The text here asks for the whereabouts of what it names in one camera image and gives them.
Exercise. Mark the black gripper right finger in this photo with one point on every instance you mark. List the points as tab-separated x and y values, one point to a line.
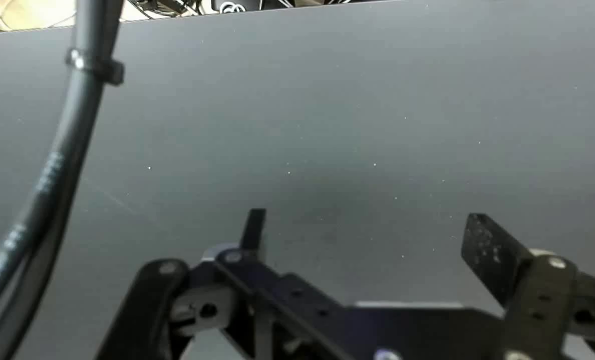
509	267

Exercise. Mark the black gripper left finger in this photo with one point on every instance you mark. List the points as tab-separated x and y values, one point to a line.
158	301

